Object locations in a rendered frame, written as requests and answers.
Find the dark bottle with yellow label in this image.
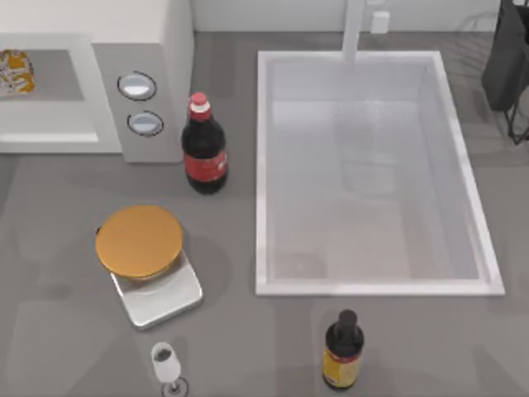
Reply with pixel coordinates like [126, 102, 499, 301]
[322, 309, 366, 392]

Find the tall white tap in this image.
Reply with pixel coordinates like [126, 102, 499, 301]
[341, 0, 365, 65]

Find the dark red-capped soda bottle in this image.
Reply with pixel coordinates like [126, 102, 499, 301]
[180, 92, 230, 196]

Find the clear wine glass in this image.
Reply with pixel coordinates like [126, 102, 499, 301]
[150, 342, 189, 397]

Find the white sink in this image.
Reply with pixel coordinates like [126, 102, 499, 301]
[254, 50, 506, 297]

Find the silver scale with orange plate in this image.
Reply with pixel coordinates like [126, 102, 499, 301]
[94, 204, 205, 332]

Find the silver microwave knob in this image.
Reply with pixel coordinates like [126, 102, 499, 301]
[126, 110, 165, 137]
[117, 71, 158, 102]

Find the pale microwave oven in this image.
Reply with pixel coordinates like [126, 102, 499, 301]
[0, 0, 196, 165]

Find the yellow and white packet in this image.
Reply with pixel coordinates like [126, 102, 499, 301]
[0, 50, 37, 99]

